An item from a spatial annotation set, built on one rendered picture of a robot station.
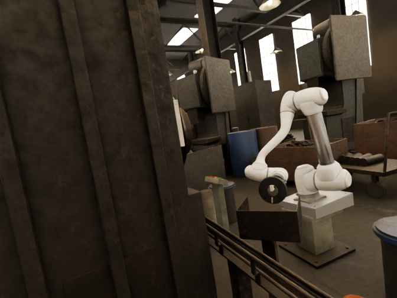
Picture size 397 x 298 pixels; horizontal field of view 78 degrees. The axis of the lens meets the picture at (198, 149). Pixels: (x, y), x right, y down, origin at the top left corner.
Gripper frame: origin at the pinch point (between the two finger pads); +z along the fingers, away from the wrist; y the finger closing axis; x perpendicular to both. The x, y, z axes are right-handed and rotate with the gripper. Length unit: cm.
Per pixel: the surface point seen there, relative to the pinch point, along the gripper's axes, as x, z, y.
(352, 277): -70, -38, -37
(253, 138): 19, -335, 86
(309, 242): -58, -60, -12
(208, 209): -33, -59, 71
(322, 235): -53, -63, -22
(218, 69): 166, -334, 140
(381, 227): -29, -18, -52
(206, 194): -19, -59, 70
